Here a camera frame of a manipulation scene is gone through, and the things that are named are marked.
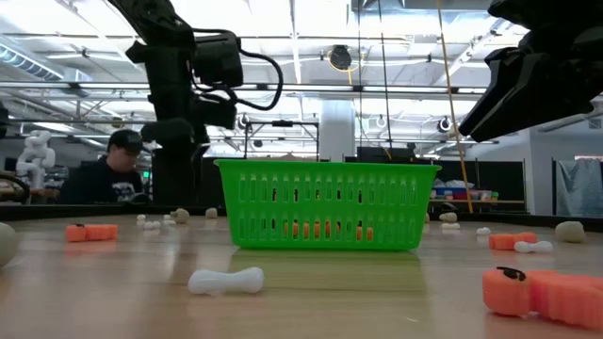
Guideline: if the person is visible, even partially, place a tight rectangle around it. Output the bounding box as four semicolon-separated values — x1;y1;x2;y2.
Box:
58;129;153;205

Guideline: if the black left camera cable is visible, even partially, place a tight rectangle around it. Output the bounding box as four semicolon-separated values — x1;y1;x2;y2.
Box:
190;27;285;113

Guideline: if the green plastic basket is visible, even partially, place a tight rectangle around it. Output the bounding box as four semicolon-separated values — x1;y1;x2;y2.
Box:
212;158;443;251

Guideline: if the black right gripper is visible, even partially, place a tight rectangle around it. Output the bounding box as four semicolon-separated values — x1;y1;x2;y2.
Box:
459;0;603;142

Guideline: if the black background monitor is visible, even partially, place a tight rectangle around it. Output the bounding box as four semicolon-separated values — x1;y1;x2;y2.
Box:
356;146;416;164

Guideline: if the white building column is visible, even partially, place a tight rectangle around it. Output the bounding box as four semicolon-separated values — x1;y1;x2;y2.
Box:
318;99;357;163

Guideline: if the black metal stand frame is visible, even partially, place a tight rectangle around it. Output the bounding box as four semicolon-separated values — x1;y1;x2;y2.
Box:
243;120;320;161

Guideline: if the grey ventilation duct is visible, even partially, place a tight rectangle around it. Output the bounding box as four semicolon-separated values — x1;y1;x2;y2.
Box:
0;44;65;81

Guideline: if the wooden shelf board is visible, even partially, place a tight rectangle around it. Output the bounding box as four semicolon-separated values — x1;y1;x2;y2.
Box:
429;199;526;205

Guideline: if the thin black hanging cable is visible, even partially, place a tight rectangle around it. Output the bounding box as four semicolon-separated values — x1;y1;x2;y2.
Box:
356;0;364;161

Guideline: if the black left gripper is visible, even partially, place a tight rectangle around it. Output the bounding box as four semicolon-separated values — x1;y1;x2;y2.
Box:
140;93;237;206

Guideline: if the yellow hanging cable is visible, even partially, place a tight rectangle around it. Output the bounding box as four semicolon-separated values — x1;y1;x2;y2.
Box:
435;0;475;215

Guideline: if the grey hanging cloth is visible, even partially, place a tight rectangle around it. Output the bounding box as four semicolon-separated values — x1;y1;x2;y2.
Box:
555;158;603;218

